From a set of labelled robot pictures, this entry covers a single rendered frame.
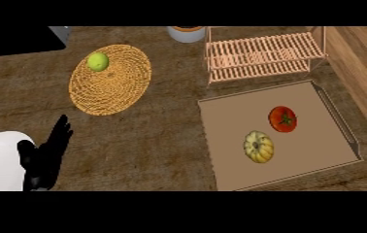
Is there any brown square tray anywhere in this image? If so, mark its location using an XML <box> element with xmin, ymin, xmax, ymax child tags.
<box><xmin>196</xmin><ymin>79</ymin><xmax>363</xmax><ymax>192</ymax></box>

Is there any wooden tiered shelf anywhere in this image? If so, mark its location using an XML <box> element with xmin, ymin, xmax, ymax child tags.
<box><xmin>204</xmin><ymin>26</ymin><xmax>330</xmax><ymax>88</ymax></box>

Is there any black appliance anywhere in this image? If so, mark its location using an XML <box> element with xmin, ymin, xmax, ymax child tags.
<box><xmin>0</xmin><ymin>26</ymin><xmax>68</xmax><ymax>56</ymax></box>

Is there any wooden cabinet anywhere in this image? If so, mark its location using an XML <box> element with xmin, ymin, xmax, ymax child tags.
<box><xmin>311</xmin><ymin>26</ymin><xmax>367</xmax><ymax>118</ymax></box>

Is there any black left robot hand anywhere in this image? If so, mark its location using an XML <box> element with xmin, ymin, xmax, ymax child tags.
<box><xmin>16</xmin><ymin>114</ymin><xmax>75</xmax><ymax>192</ymax></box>

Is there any round woven wicker placemat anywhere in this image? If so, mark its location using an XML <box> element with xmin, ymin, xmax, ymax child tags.
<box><xmin>68</xmin><ymin>44</ymin><xmax>153</xmax><ymax>117</ymax></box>

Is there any grey appliance corner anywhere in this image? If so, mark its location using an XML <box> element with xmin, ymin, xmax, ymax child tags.
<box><xmin>47</xmin><ymin>26</ymin><xmax>74</xmax><ymax>47</ymax></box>

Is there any red tomato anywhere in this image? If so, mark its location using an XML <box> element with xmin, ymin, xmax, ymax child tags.
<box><xmin>267</xmin><ymin>105</ymin><xmax>298</xmax><ymax>134</ymax></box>

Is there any grey pot with orange rim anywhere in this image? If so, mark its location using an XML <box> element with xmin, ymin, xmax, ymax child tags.
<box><xmin>167</xmin><ymin>26</ymin><xmax>208</xmax><ymax>44</ymax></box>

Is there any yellow striped squash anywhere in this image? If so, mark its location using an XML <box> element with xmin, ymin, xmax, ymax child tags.
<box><xmin>242</xmin><ymin>130</ymin><xmax>277</xmax><ymax>164</ymax></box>

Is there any green lime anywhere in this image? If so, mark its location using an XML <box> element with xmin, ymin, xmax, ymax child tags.
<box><xmin>86</xmin><ymin>51</ymin><xmax>111</xmax><ymax>73</ymax></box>

